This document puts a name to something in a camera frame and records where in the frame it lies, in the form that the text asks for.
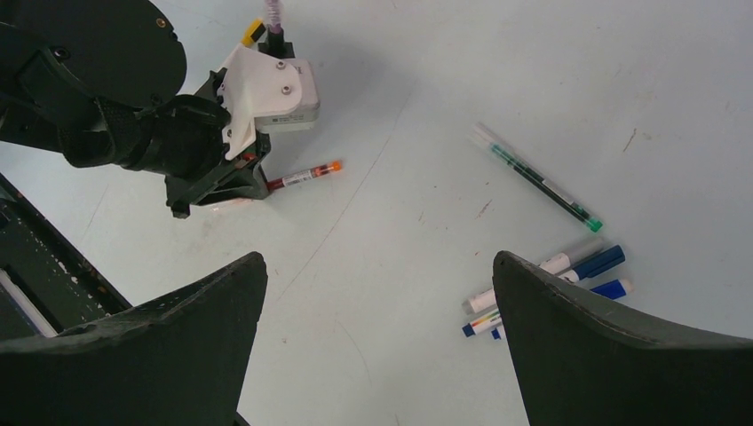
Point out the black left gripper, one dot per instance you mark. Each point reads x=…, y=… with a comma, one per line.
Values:
x=183, y=140

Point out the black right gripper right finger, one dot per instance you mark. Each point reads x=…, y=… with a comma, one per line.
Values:
x=583, y=359

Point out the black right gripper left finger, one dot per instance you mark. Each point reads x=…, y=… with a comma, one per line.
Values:
x=180, y=359

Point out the white marker dark blue cap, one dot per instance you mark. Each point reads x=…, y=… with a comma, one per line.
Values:
x=589, y=268

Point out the red gel pen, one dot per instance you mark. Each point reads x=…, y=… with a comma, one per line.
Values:
x=304, y=175

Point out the green gel pen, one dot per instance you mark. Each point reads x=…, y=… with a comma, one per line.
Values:
x=490, y=142

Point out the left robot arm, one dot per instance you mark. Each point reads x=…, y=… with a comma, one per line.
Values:
x=99, y=82

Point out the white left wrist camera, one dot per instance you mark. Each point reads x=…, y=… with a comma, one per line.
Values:
x=267, y=95

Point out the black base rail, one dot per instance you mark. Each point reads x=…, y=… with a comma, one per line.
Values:
x=47, y=285

